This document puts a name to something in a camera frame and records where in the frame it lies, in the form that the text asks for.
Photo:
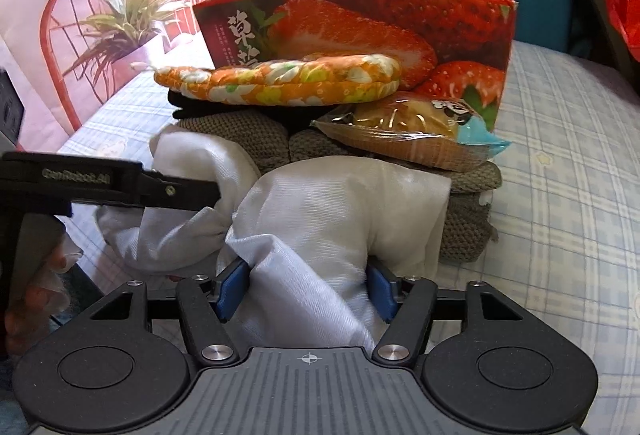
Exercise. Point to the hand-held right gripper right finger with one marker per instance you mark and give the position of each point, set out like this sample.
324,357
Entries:
381,289

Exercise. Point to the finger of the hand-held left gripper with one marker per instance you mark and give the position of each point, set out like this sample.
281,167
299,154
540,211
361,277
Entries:
185,191

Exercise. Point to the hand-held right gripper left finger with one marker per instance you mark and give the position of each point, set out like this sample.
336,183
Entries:
232,284

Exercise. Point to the black fabric item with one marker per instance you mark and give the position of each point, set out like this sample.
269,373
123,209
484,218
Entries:
187,107

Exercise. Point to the white satin cloth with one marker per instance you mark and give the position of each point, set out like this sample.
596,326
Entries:
310,225

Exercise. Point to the grey knitted cloth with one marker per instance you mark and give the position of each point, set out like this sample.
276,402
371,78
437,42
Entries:
470,205

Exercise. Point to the orange snack packet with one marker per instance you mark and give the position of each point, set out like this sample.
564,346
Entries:
280,82

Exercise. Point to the red strawberry print box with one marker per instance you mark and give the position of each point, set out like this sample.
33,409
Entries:
360,25

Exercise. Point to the person's left hand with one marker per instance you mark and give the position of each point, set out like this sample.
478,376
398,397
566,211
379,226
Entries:
30,302

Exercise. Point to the packaged bread snack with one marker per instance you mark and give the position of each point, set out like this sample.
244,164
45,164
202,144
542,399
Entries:
400,130

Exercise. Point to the plaid bed sheet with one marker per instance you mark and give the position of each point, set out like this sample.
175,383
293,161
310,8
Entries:
565,190

